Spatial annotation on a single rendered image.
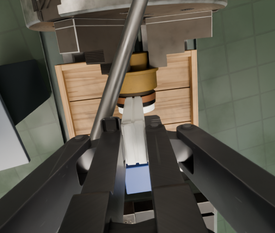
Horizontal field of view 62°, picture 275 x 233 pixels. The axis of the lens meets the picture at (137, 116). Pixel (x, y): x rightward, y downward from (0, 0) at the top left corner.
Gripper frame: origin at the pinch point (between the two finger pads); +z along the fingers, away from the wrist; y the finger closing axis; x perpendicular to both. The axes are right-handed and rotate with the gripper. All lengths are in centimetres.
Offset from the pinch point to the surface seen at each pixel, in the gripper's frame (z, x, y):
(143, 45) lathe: 48.0, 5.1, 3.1
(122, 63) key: 0.2, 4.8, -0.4
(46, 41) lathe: 77, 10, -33
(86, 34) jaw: 14.2, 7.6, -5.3
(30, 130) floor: 128, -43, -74
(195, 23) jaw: 22.3, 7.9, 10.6
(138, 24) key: 1.4, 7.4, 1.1
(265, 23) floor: 140, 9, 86
